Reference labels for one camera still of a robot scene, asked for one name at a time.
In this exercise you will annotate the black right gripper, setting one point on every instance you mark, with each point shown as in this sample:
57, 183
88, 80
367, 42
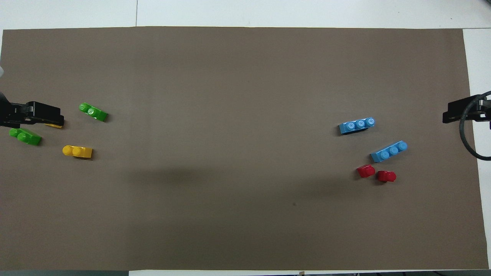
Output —
485, 113

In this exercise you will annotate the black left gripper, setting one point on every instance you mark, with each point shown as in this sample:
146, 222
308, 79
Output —
13, 114

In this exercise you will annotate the green two-stud toy block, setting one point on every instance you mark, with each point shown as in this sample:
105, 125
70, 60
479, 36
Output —
25, 137
93, 112

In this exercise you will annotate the blue three-stud toy block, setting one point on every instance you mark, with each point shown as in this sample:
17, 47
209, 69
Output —
356, 125
388, 151

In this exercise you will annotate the yellow two-stud toy block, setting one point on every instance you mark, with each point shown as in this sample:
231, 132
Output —
78, 151
53, 126

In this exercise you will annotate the red one-stud toy block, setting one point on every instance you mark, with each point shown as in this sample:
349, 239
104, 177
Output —
386, 176
366, 171

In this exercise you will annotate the brown table mat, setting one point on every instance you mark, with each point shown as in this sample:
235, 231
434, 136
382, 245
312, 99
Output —
245, 76

